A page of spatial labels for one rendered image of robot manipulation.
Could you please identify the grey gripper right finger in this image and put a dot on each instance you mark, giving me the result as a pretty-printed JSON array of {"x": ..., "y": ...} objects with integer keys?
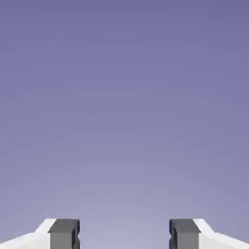
[{"x": 186, "y": 233}]

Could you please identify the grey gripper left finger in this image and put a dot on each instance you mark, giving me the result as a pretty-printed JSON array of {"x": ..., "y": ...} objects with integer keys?
[{"x": 60, "y": 233}]

